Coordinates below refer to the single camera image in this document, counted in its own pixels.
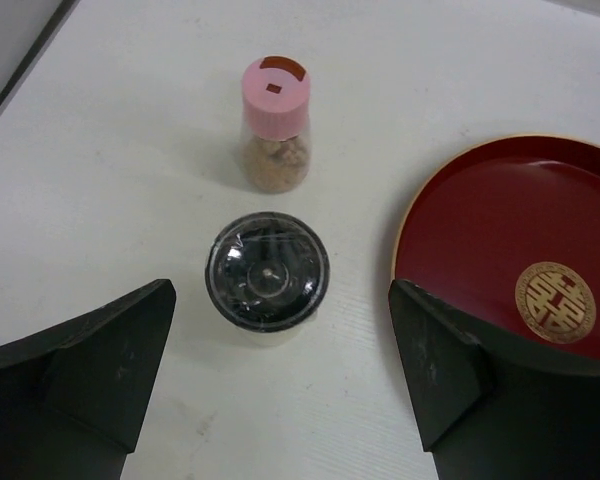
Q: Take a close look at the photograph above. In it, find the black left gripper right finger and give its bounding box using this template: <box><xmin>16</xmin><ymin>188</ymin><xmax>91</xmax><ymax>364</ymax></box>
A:
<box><xmin>389</xmin><ymin>279</ymin><xmax>600</xmax><ymax>479</ymax></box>

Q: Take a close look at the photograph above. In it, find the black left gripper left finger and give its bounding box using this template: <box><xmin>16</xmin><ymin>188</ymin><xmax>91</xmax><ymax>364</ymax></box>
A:
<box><xmin>0</xmin><ymin>279</ymin><xmax>175</xmax><ymax>479</ymax></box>

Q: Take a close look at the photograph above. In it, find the black-top salt grinder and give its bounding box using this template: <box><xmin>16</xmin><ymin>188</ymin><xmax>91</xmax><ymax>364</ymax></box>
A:
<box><xmin>204</xmin><ymin>211</ymin><xmax>331</xmax><ymax>347</ymax></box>

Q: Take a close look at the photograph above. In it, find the red round tray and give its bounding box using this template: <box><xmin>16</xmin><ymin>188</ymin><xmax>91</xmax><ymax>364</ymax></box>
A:
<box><xmin>392</xmin><ymin>135</ymin><xmax>600</xmax><ymax>362</ymax></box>

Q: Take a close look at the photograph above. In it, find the pink-lid spice jar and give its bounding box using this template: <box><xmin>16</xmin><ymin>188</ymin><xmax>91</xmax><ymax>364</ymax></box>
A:
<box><xmin>241</xmin><ymin>55</ymin><xmax>311</xmax><ymax>194</ymax></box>

